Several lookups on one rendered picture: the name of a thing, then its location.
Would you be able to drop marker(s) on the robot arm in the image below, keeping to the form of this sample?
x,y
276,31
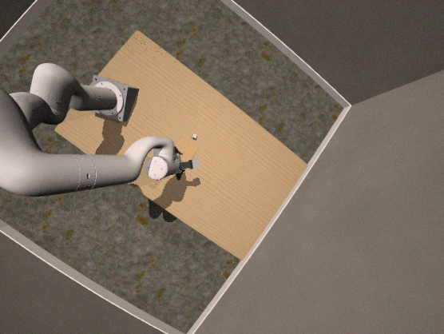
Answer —
x,y
26,170

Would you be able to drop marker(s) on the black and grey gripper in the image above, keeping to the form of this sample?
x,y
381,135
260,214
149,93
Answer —
x,y
177,155

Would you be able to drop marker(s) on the tan textured mat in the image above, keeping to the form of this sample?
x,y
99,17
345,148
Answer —
x,y
187,148

